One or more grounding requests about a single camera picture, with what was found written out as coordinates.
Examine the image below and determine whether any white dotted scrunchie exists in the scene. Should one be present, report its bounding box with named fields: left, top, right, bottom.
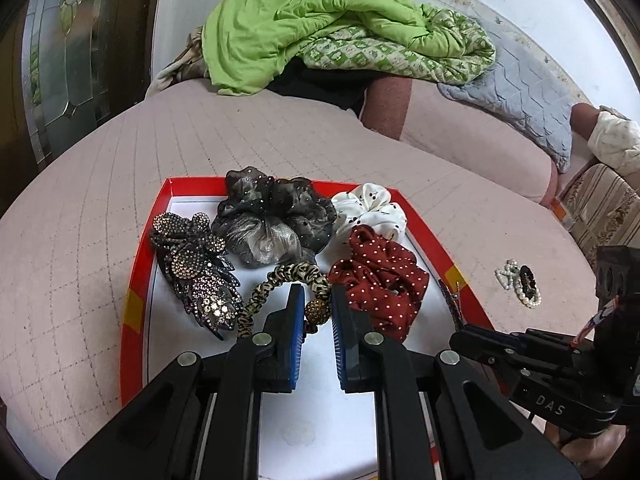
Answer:
left=330, top=182, right=407, bottom=247

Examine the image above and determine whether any green blanket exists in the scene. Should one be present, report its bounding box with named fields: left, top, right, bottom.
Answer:
left=202, top=0, right=497, bottom=97

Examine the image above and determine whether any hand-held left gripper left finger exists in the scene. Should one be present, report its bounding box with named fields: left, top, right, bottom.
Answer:
left=56, top=282, right=307, bottom=480

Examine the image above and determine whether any beige floral cloth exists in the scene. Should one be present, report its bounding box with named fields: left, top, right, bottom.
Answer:
left=145, top=27, right=212, bottom=100

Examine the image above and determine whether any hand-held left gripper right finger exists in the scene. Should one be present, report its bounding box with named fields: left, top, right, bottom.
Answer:
left=331, top=285, right=582, bottom=480

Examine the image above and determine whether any black cloth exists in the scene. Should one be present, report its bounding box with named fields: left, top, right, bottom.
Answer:
left=265, top=57, right=382, bottom=114

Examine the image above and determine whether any red and white tray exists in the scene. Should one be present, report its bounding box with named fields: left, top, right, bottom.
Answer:
left=119, top=176, right=497, bottom=480

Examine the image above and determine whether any patterned glass door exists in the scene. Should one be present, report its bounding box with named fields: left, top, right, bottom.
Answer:
left=20, top=0, right=152, bottom=162

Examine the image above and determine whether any grey quilted pillow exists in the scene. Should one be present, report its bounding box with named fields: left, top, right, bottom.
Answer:
left=437, top=35, right=577, bottom=174

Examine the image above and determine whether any white pearl bracelet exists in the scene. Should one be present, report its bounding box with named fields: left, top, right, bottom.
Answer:
left=495, top=259, right=521, bottom=291
left=515, top=280, right=544, bottom=310

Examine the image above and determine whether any person's right hand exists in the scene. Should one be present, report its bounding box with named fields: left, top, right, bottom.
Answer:
left=545, top=420, right=628, bottom=473

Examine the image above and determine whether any leopard print hair tie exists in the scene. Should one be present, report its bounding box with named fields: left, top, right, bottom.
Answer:
left=235, top=261, right=334, bottom=341

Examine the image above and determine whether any bow-shaped rhinestone hair clip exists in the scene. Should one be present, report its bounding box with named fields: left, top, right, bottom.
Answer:
left=149, top=211, right=228, bottom=275

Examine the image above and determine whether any pink bolster pillow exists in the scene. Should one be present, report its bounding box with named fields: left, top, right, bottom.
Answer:
left=360, top=75, right=562, bottom=207

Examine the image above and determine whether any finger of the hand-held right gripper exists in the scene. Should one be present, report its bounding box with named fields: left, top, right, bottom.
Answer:
left=510, top=329, right=598, bottom=367
left=448, top=324, right=526, bottom=378

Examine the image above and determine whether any red dotted scrunchie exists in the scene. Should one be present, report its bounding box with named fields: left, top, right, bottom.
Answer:
left=327, top=225, right=431, bottom=345

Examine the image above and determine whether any striped floral sofa cushion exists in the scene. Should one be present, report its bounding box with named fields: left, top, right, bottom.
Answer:
left=560, top=162, right=640, bottom=262

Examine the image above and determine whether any white patterned cloth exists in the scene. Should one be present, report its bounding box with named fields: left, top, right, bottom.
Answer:
left=587, top=105, right=640, bottom=174

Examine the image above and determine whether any red white blue cord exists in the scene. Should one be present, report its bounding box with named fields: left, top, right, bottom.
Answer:
left=574, top=299, right=622, bottom=347

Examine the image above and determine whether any black organza scrunchie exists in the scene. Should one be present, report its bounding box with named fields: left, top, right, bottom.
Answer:
left=211, top=169, right=339, bottom=267

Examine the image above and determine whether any flower-shaped rhinestone hair clip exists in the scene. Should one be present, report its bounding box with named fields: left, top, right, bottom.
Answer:
left=167, top=259, right=245, bottom=342

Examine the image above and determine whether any dark slim hair clip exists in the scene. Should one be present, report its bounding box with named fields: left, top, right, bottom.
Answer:
left=438, top=278, right=469, bottom=332

